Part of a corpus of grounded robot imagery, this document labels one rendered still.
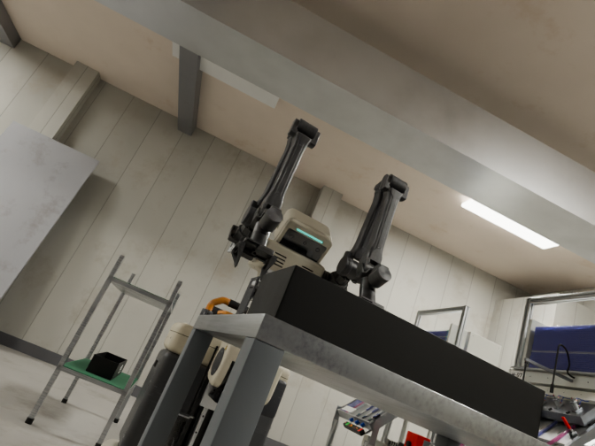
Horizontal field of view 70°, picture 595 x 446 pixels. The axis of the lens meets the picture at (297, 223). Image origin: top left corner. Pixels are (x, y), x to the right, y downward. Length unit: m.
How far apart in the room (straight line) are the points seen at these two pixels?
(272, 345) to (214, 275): 5.15
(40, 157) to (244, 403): 5.56
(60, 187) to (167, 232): 1.32
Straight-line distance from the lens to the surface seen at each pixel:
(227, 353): 1.58
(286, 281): 0.69
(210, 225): 5.76
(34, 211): 5.64
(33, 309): 5.79
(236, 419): 0.50
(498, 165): 3.50
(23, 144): 6.07
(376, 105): 3.13
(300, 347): 0.51
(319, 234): 1.68
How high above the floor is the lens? 0.74
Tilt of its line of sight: 20 degrees up
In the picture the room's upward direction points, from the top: 23 degrees clockwise
